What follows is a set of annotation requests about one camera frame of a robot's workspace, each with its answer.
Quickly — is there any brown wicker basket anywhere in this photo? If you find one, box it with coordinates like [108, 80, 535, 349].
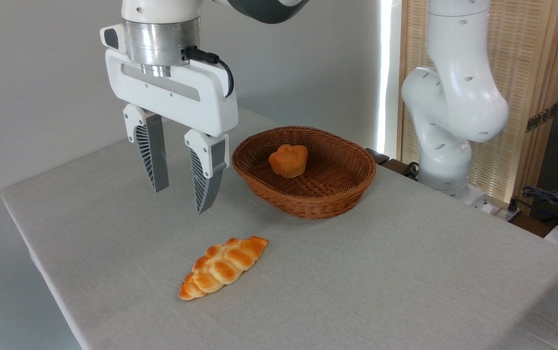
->
[232, 126, 377, 220]

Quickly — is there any blue and black cable bundle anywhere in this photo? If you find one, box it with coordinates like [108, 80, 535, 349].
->
[521, 185, 558, 230]

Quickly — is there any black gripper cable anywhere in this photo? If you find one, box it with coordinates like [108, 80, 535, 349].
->
[181, 46, 235, 98]

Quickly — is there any long braided bread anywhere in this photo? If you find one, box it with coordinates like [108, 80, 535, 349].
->
[179, 236, 269, 300]

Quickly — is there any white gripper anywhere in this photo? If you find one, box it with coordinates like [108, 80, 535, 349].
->
[105, 48, 239, 215]

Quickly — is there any round muffin bread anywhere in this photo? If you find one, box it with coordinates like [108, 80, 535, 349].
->
[268, 144, 308, 179]

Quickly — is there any wooden slatted screen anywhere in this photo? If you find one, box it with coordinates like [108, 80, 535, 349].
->
[398, 0, 558, 203]

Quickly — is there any dark brown wooden block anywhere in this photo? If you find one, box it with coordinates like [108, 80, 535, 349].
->
[365, 147, 391, 166]

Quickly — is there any metal screen hinge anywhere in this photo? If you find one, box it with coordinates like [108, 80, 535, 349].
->
[526, 104, 558, 133]

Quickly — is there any grey tablecloth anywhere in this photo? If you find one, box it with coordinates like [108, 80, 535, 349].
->
[0, 107, 558, 350]

